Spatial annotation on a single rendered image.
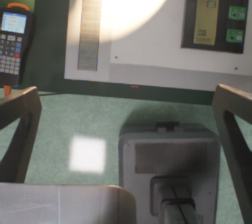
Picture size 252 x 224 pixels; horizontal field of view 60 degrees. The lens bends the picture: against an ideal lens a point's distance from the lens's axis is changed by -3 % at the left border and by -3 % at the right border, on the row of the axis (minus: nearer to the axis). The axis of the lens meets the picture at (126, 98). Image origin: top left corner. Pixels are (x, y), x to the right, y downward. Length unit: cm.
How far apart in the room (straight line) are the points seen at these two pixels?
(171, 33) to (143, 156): 77
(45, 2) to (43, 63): 15
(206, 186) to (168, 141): 32
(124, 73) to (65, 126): 98
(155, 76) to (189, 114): 95
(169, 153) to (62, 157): 67
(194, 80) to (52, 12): 38
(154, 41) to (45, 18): 29
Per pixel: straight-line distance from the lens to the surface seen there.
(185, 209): 104
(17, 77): 61
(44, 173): 154
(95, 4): 49
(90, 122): 137
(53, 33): 61
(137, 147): 112
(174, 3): 50
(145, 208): 127
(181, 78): 48
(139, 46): 47
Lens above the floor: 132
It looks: 84 degrees down
